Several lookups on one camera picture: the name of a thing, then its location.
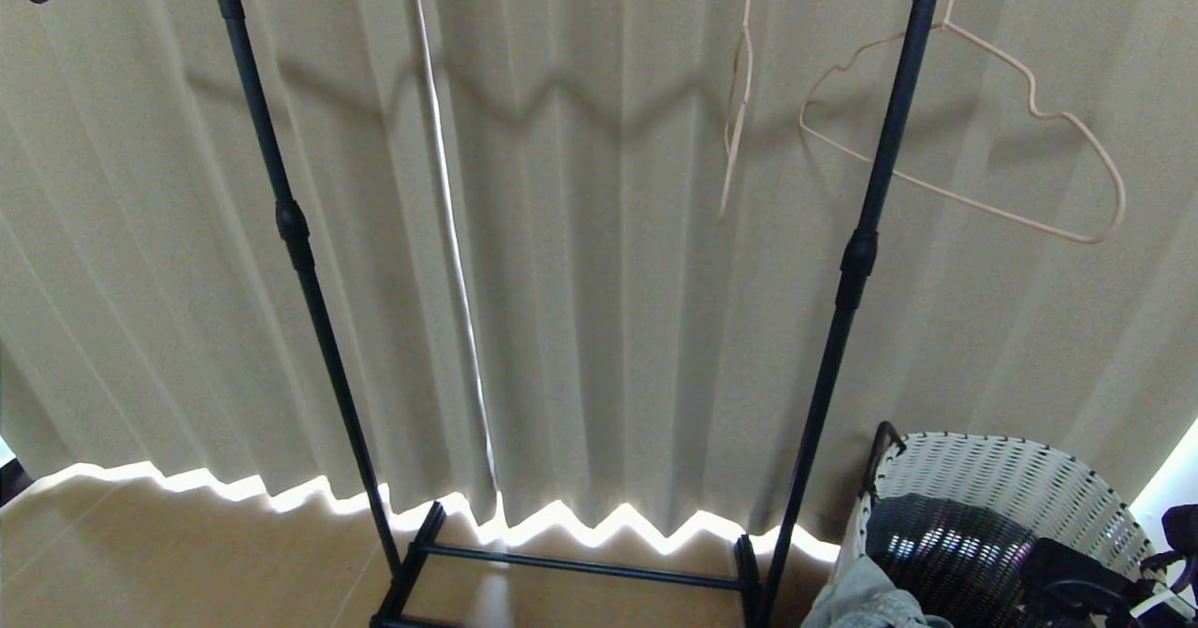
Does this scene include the beige curtain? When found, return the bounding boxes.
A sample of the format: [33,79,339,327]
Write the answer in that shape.
[0,0,1198,559]

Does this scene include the black clothes rack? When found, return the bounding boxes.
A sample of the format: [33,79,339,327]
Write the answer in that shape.
[23,0,957,628]

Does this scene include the white laundry basket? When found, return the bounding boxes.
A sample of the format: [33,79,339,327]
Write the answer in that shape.
[828,420,1166,628]

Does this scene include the pale grey shorts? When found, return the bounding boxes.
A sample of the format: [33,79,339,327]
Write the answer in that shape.
[800,555,951,628]

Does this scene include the pink clothes hanger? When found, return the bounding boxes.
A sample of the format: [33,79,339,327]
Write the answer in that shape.
[799,0,1127,246]
[719,0,757,223]

